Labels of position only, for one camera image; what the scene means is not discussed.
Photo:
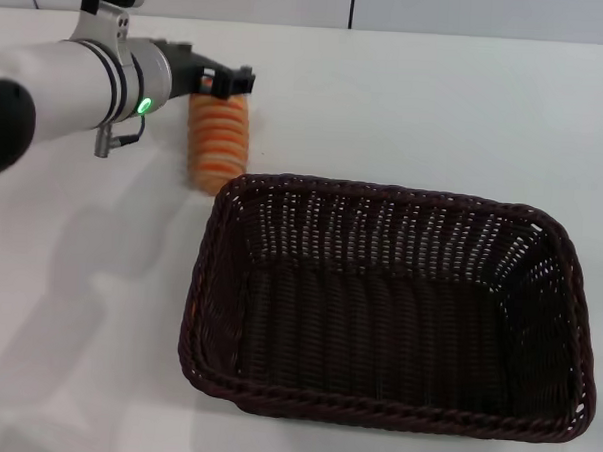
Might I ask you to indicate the dark brown woven basket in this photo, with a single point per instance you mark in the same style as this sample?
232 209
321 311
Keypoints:
388 310

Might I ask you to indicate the silver camera mount bracket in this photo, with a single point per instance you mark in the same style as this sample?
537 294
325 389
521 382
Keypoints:
102 27

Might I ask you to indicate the orange striped bread loaf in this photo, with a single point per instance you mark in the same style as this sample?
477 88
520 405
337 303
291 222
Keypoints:
217 137

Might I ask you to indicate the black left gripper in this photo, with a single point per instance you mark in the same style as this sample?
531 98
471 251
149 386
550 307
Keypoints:
185 73

